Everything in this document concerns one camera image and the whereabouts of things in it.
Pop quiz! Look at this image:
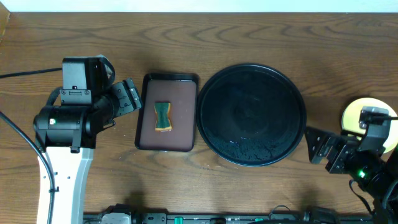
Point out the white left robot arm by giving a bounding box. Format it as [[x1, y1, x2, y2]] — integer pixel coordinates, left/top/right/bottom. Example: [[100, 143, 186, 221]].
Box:
[[34, 78, 142, 223]]

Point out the round black tray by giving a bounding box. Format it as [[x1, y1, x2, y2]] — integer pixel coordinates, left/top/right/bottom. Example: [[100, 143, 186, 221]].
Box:
[[196, 63, 307, 167]]

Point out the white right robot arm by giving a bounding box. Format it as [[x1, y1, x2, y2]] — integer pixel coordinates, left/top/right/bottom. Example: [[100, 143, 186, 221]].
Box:
[[305, 126, 397, 223]]

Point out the rectangular brown tray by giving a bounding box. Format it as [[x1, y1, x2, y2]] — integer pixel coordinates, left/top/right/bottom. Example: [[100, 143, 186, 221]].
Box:
[[134, 73, 198, 152]]

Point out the yellow plate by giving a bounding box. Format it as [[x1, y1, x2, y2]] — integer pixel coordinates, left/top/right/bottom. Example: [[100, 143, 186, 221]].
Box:
[[341, 98, 397, 153]]

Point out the green orange sponge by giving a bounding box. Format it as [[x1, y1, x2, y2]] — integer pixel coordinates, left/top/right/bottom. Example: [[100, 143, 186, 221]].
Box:
[[154, 102, 173, 131]]

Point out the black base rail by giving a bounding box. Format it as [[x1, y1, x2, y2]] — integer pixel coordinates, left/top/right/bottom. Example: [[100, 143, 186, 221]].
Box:
[[83, 204, 373, 224]]

